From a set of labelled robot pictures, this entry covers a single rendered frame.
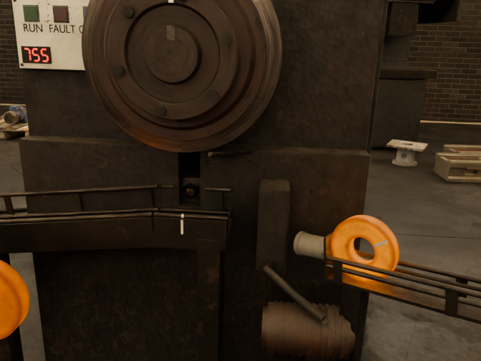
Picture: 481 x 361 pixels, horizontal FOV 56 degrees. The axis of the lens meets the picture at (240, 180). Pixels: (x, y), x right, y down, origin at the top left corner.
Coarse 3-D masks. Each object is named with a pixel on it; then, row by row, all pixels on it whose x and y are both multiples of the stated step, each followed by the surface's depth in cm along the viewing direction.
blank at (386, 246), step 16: (352, 224) 101; (368, 224) 98; (384, 224) 98; (336, 240) 104; (352, 240) 103; (368, 240) 99; (384, 240) 96; (336, 256) 105; (352, 256) 103; (384, 256) 97; (368, 272) 101
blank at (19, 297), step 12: (0, 264) 76; (0, 276) 74; (12, 276) 75; (0, 288) 75; (12, 288) 74; (24, 288) 77; (0, 300) 75; (12, 300) 75; (24, 300) 77; (0, 312) 76; (12, 312) 76; (24, 312) 77; (0, 324) 77; (12, 324) 76; (0, 336) 77
